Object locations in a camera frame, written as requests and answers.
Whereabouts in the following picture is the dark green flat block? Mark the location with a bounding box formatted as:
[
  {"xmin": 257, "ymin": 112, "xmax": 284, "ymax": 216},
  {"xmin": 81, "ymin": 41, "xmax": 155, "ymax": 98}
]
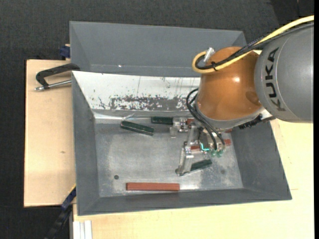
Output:
[
  {"xmin": 151, "ymin": 116, "xmax": 174, "ymax": 126},
  {"xmin": 190, "ymin": 159, "xmax": 213, "ymax": 172},
  {"xmin": 120, "ymin": 120, "xmax": 155, "ymax": 136}
]

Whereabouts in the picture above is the grey metal bin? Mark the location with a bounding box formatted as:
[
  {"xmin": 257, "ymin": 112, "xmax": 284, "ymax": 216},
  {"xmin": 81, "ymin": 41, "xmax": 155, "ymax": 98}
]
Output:
[{"xmin": 69, "ymin": 20, "xmax": 293, "ymax": 216}]

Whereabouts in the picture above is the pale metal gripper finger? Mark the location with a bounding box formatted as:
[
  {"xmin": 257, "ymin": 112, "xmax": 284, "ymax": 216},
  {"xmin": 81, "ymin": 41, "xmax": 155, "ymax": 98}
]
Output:
[
  {"xmin": 175, "ymin": 145, "xmax": 200, "ymax": 177},
  {"xmin": 170, "ymin": 118, "xmax": 192, "ymax": 138}
]

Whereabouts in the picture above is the pale wood board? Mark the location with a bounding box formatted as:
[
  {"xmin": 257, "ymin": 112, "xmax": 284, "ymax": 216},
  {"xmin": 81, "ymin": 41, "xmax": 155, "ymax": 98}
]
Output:
[{"xmin": 23, "ymin": 59, "xmax": 77, "ymax": 208}]

